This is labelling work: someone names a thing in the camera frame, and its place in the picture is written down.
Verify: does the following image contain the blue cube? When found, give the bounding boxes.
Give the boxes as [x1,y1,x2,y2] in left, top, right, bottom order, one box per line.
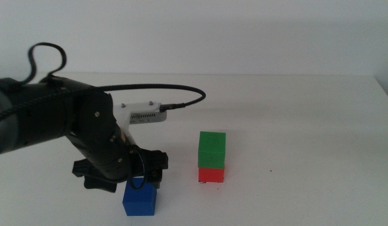
[122,177,158,217]

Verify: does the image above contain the red cube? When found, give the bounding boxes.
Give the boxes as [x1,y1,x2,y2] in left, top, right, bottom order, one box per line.
[198,167,225,184]

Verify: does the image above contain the green cube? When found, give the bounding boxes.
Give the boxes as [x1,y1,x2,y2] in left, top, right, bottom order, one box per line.
[197,131,227,170]

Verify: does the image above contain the short thin gripper cable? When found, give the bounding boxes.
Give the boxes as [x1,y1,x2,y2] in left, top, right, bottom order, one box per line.
[127,144,148,191]

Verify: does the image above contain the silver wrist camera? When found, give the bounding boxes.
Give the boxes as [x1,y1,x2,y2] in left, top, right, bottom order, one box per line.
[129,110,168,125]

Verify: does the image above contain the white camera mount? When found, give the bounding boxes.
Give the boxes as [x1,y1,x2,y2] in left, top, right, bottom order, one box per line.
[113,100,163,139]

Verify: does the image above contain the thick black braided cable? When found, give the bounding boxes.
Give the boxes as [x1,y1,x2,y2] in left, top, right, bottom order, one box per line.
[0,83,207,125]

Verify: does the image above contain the thin black looped cable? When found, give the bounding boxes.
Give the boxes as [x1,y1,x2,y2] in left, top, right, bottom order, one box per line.
[0,41,68,92]

